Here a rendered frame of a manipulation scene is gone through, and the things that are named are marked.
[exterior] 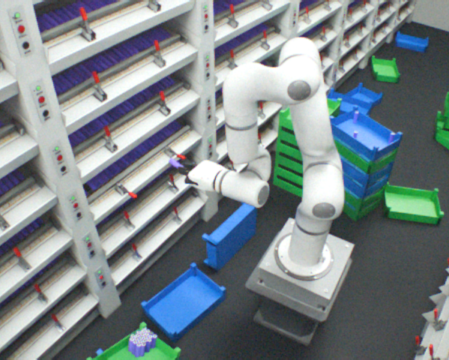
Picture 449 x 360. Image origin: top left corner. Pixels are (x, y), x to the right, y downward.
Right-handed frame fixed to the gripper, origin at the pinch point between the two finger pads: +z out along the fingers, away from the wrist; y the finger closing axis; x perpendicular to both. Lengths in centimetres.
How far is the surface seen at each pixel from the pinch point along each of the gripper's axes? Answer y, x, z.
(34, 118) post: 38, -38, 12
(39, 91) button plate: 35, -45, 10
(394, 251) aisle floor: -68, 75, -58
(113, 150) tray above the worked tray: 15.2, -12.6, 16.0
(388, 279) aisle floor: -50, 76, -62
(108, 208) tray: 23.0, 8.4, 19.5
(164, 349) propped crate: 36, 64, -2
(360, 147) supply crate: -78, 28, -33
